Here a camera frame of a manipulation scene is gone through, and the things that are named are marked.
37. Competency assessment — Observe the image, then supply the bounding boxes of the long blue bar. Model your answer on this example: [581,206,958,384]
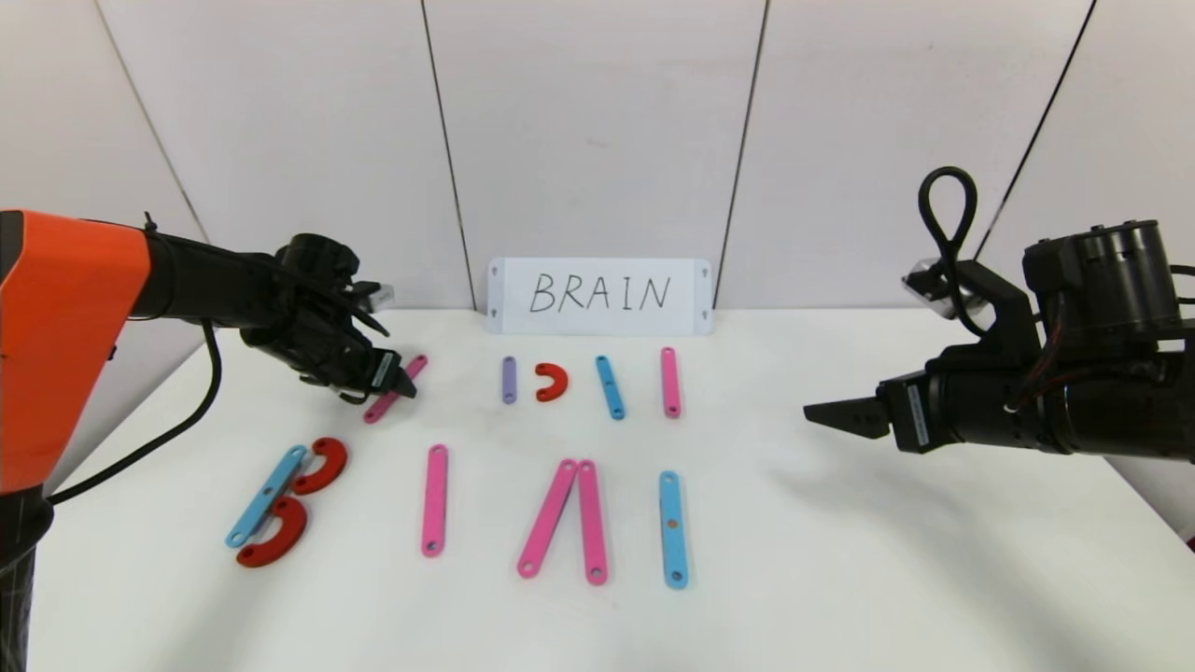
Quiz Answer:
[225,445,308,549]
[657,470,689,589]

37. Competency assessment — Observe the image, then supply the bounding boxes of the black looped right arm cable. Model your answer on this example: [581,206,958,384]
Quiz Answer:
[918,166,991,339]

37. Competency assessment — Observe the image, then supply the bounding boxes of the short pink bar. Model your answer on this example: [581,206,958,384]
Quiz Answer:
[659,347,682,418]

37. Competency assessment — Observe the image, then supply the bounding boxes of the large red arc piece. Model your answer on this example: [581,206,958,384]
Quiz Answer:
[292,437,348,496]
[236,496,309,568]

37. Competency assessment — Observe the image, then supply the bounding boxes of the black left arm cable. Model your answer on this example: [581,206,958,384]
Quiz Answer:
[47,317,225,507]

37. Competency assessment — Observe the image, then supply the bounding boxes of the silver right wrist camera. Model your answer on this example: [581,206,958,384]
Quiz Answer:
[901,257,977,318]

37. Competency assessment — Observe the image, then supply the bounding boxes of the long pink bar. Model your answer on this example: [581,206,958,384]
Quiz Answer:
[517,458,579,578]
[363,354,429,425]
[576,460,609,585]
[421,444,449,558]

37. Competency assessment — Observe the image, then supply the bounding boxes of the short blue bar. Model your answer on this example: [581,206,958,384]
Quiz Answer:
[595,355,626,421]

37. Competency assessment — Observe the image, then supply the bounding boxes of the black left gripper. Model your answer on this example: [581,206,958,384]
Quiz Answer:
[327,334,417,399]

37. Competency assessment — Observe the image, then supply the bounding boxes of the white BRAIN sign card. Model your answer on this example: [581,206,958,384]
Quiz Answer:
[488,259,712,337]

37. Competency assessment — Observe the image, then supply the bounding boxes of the black right camera mount bracket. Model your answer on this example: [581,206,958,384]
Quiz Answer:
[934,259,1042,374]

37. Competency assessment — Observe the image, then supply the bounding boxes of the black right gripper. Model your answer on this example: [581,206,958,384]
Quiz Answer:
[803,361,1044,455]

